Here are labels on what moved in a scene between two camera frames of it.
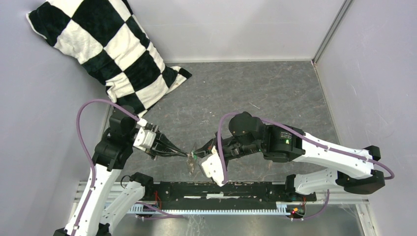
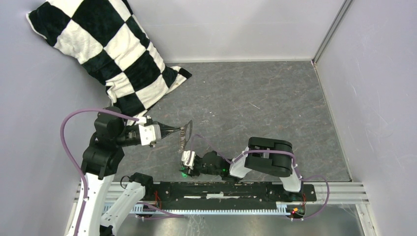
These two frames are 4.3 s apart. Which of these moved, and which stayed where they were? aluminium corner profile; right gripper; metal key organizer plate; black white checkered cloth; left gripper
Moved: metal key organizer plate; left gripper; right gripper
Stayed: aluminium corner profile; black white checkered cloth
